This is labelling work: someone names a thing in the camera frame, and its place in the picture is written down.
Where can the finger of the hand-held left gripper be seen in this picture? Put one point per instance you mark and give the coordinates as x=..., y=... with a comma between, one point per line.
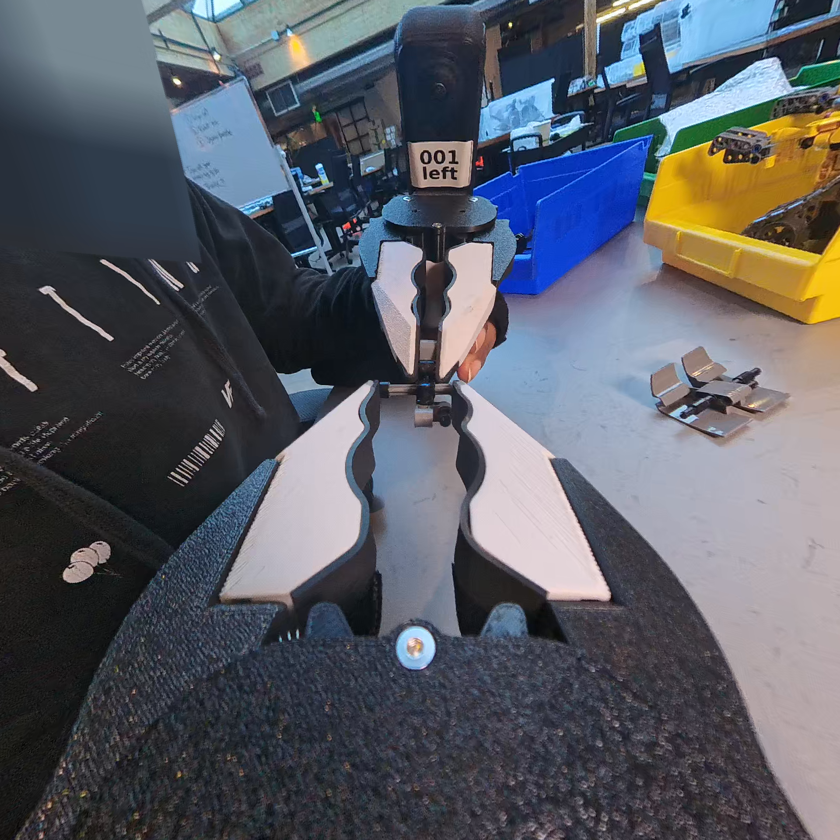
x=394, y=295
x=472, y=295

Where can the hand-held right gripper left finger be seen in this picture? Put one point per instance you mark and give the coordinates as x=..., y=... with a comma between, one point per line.
x=302, y=525

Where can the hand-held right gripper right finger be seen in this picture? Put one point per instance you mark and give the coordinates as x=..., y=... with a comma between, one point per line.
x=531, y=525

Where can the grey toy axle rod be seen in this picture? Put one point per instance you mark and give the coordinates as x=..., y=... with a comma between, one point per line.
x=400, y=389

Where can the small black grey brick assembly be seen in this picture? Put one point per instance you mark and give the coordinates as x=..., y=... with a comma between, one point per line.
x=426, y=400

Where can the person's left forearm black sleeve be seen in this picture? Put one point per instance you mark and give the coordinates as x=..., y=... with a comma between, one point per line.
x=302, y=315

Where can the person's left hand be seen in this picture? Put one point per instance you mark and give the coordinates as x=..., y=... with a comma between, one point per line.
x=479, y=354

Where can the clear plastic storage tub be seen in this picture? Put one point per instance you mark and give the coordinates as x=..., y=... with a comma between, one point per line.
x=728, y=26
x=518, y=108

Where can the grey office chair seat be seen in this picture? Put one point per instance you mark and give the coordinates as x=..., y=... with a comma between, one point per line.
x=312, y=403

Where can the black office chair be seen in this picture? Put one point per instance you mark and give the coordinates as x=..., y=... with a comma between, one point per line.
x=656, y=65
x=292, y=223

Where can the black utility cart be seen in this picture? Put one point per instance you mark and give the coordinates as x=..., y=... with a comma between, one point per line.
x=551, y=148

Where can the blue plastic bin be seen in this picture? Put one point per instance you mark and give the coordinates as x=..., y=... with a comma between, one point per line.
x=577, y=216

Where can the grey panel brick assembly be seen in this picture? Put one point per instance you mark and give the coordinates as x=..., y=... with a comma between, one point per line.
x=705, y=420

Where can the person's black printed hoodie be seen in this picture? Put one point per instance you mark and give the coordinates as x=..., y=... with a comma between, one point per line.
x=98, y=426

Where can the white dry-erase board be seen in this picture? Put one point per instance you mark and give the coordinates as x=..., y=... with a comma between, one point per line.
x=223, y=144

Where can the yellow plastic bin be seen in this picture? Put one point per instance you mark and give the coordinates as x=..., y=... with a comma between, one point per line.
x=722, y=262

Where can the dark metal rod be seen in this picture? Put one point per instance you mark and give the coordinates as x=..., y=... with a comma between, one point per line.
x=748, y=375

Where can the bubble wrap sheet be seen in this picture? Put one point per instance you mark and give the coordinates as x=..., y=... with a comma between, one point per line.
x=722, y=92

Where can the green plastic bin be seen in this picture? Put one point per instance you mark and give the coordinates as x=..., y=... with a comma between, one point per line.
x=722, y=121

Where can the yellow toy robot model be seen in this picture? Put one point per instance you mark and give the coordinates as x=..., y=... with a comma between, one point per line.
x=794, y=216

